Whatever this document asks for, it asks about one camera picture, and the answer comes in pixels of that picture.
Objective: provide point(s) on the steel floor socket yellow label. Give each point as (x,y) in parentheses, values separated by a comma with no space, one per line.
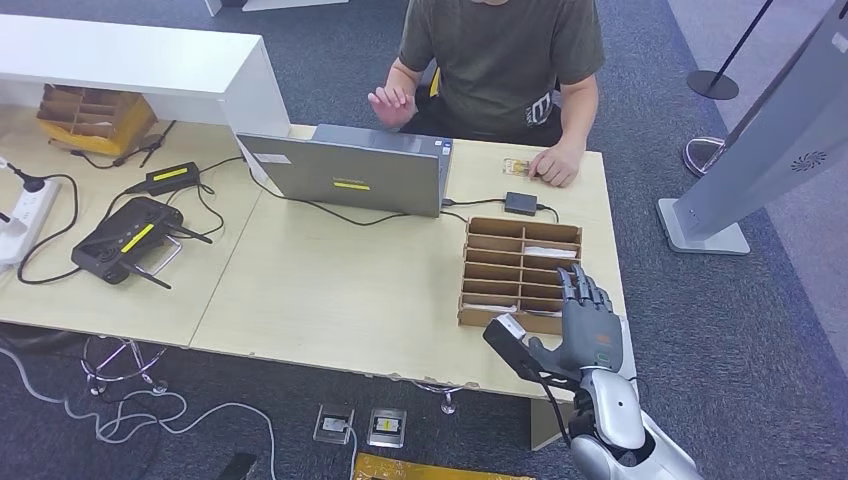
(387,427)

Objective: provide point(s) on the black router with antennas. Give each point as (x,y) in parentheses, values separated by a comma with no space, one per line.
(121,232)

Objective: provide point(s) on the person's left forearm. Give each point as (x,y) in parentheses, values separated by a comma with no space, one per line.
(580,112)

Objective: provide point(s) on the chrome table foot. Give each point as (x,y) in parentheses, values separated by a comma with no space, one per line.
(449,401)

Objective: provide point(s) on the white counter shelf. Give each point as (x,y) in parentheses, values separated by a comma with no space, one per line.
(132,60)

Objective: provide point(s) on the black adapter yellow label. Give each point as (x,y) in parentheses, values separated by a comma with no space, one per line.
(171,175)

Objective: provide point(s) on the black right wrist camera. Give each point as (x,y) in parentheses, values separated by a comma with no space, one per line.
(507,344)

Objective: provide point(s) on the wooden card organiser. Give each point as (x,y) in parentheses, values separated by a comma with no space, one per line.
(493,321)

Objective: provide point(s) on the person's right hand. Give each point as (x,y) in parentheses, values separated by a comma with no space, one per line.
(395,106)

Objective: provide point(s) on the person's right forearm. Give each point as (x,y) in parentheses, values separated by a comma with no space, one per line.
(405,76)

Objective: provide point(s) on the white power strip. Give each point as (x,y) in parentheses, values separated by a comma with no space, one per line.
(30,212)

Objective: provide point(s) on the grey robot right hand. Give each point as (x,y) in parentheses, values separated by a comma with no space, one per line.
(593,338)

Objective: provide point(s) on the white board furniture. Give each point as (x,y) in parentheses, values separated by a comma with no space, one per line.
(278,4)

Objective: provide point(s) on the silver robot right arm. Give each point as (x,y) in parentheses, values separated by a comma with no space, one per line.
(616,404)

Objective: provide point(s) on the white room key card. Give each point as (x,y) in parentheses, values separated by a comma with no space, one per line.
(543,312)

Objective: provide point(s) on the small wooden organiser box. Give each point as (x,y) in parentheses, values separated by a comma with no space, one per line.
(85,109)

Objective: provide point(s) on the white plug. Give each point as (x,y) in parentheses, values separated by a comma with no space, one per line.
(10,225)

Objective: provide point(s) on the black floor object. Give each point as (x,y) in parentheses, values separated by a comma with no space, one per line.
(237,467)

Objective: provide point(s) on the grey card reader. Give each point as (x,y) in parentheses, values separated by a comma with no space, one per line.
(630,351)

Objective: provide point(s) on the grey laptop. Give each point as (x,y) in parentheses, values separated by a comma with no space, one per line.
(344,172)

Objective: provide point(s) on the grey kiosk stand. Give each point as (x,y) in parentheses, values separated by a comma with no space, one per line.
(782,146)

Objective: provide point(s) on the person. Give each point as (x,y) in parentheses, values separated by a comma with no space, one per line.
(497,60)

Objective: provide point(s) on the small black adapter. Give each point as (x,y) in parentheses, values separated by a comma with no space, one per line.
(521,204)

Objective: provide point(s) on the beige table leg panel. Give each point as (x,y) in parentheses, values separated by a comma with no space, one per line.
(550,427)

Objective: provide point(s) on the black stanchion post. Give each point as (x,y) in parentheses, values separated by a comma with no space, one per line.
(712,85)

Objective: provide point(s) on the tan ID card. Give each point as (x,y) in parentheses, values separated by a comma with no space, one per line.
(513,167)

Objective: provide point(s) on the yellow box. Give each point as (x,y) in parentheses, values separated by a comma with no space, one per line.
(131,129)

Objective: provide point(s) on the person's left hand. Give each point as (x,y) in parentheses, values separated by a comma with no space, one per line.
(560,166)

